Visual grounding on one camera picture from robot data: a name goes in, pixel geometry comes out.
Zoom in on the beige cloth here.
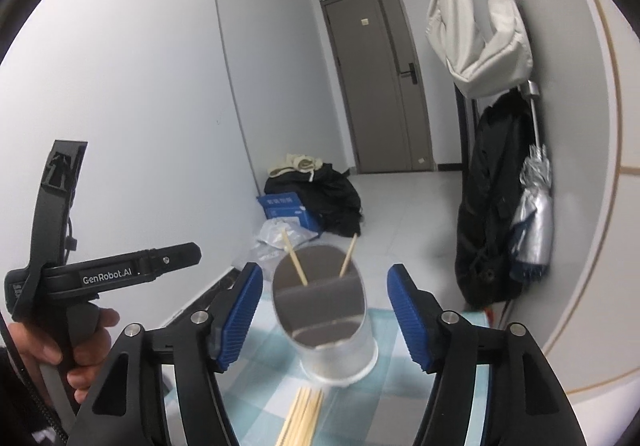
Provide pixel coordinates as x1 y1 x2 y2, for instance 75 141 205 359
268 153 324 183

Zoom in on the person's left hand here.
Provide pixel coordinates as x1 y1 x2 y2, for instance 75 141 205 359
10 308 121 392

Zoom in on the silver folding umbrella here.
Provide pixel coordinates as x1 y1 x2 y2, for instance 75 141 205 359
507 80 556 283

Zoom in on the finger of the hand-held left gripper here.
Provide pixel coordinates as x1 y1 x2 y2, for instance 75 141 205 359
30 141 89 271

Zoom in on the white cylindrical utensil holder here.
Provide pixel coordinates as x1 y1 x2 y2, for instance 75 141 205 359
271 246 378 387

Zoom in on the grey plastic parcel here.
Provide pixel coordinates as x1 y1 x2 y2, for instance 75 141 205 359
254 218 321 273

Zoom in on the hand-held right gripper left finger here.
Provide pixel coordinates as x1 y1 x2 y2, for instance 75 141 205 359
67 262 263 446

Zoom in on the teal checked tablecloth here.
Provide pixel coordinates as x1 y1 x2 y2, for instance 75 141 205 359
160 307 493 446

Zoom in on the black door handle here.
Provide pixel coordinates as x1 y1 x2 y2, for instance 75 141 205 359
396 61 419 86

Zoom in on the wooden chopstick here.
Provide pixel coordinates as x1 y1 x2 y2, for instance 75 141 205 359
281 228 309 286
339 233 358 277

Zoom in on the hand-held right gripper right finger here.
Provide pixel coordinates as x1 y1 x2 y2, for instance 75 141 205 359
387 263 588 446

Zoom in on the blue cardboard box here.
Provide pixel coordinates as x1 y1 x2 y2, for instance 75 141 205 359
256 192 321 233

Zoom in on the white shoulder bag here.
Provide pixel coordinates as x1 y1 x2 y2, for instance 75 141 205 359
425 0 532 99

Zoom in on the bundle of wooden chopsticks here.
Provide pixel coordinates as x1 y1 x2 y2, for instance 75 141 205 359
275 386 326 446

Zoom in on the black hanging jacket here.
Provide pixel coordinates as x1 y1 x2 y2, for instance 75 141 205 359
457 90 539 307

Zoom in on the grey-brown door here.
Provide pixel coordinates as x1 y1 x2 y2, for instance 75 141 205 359
320 0 434 175

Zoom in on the black clothes pile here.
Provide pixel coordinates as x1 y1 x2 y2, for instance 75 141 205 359
264 161 362 237

